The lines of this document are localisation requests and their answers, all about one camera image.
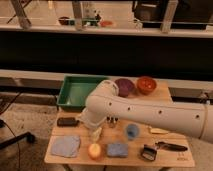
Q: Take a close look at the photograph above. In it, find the blue towel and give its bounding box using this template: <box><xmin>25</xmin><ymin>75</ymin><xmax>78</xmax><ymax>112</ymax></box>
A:
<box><xmin>50</xmin><ymin>135</ymin><xmax>81</xmax><ymax>158</ymax></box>

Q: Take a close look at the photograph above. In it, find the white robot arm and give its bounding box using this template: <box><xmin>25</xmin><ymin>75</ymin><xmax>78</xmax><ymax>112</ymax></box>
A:
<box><xmin>79</xmin><ymin>80</ymin><xmax>213</xmax><ymax>144</ymax></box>

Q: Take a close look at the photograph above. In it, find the metal cup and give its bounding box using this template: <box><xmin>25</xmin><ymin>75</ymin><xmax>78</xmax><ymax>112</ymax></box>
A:
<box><xmin>107</xmin><ymin>117</ymin><xmax>118</xmax><ymax>128</ymax></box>

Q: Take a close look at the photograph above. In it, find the blue plastic cup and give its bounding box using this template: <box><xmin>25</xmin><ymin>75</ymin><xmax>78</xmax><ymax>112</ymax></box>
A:
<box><xmin>125</xmin><ymin>124</ymin><xmax>139</xmax><ymax>140</ymax></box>

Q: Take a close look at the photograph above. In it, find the red yellow apple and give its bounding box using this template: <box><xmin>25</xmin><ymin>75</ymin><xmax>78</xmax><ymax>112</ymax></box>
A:
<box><xmin>88</xmin><ymin>143</ymin><xmax>102</xmax><ymax>159</ymax></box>

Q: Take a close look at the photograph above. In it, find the blue sponge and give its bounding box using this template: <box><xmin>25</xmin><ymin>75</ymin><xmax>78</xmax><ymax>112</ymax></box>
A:
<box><xmin>107</xmin><ymin>143</ymin><xmax>128</xmax><ymax>158</ymax></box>

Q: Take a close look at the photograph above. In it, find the wooden table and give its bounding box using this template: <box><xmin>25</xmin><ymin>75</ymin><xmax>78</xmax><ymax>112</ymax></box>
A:
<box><xmin>43</xmin><ymin>77</ymin><xmax>196</xmax><ymax>169</ymax></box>

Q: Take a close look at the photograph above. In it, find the black rectangular case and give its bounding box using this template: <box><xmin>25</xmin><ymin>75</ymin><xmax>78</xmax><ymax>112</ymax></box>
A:
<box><xmin>57</xmin><ymin>117</ymin><xmax>79</xmax><ymax>127</ymax></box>

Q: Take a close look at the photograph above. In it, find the green plastic tray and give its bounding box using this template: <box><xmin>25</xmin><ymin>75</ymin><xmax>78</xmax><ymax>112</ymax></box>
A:
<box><xmin>57</xmin><ymin>76</ymin><xmax>106</xmax><ymax>111</ymax></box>

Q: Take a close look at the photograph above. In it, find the black metal peeler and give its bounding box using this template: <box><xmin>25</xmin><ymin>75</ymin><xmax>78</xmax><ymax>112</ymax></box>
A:
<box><xmin>140</xmin><ymin>144</ymin><xmax>157</xmax><ymax>161</ymax></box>

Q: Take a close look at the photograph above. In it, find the purple bowl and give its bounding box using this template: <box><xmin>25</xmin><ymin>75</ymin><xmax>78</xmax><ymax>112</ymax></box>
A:
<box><xmin>115</xmin><ymin>78</ymin><xmax>135</xmax><ymax>97</ymax></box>

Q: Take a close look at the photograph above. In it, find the yellow banana toy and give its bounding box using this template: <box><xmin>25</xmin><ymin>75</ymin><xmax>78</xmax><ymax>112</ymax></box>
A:
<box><xmin>148</xmin><ymin>126</ymin><xmax>169</xmax><ymax>134</ymax></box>

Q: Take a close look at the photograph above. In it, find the black office chair base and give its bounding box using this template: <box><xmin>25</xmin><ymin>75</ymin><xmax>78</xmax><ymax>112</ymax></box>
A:
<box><xmin>0</xmin><ymin>119</ymin><xmax>36</xmax><ymax>150</ymax></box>

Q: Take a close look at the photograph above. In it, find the orange bowl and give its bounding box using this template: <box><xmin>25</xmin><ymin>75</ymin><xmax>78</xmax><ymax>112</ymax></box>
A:
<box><xmin>136</xmin><ymin>76</ymin><xmax>157</xmax><ymax>95</ymax></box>

